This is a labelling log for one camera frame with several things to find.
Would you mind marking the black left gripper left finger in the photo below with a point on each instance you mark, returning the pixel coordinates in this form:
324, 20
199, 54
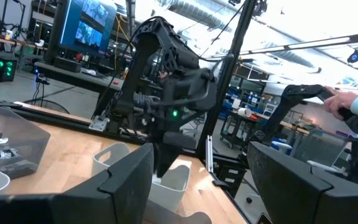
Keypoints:
120, 199

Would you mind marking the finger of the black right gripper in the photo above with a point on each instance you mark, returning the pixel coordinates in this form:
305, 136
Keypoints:
169, 152

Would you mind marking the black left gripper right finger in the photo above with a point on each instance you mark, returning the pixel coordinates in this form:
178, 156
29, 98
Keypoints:
284, 193

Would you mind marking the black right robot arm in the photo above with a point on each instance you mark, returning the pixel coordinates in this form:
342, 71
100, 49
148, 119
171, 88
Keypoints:
154, 40

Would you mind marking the black mesh office chair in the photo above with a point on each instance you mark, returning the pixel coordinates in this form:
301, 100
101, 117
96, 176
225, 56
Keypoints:
319, 149

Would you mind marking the black control box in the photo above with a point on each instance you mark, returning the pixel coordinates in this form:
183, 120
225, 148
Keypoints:
230, 180

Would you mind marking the blue storage bins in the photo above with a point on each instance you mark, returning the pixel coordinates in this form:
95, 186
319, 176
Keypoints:
233, 99

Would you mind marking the black utility cart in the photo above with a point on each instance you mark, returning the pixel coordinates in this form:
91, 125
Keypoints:
238, 127

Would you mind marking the white paper roll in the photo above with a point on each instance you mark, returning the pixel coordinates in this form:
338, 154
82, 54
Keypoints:
245, 112

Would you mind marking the grey desk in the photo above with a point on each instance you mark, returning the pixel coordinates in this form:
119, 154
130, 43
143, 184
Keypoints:
73, 74

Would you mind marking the person's hand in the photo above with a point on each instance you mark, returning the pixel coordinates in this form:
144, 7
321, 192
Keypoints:
339, 101

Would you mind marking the black laptop computer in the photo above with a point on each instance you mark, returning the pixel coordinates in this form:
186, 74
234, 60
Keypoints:
85, 28

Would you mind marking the black computer with green lights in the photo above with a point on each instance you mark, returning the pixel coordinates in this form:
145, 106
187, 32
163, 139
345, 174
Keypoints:
3, 70

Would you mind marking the cluttered wooden workbench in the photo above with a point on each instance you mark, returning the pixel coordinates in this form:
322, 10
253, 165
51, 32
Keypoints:
11, 40

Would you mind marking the silver ventilation duct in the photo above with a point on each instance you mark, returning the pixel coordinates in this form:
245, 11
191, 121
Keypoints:
197, 14

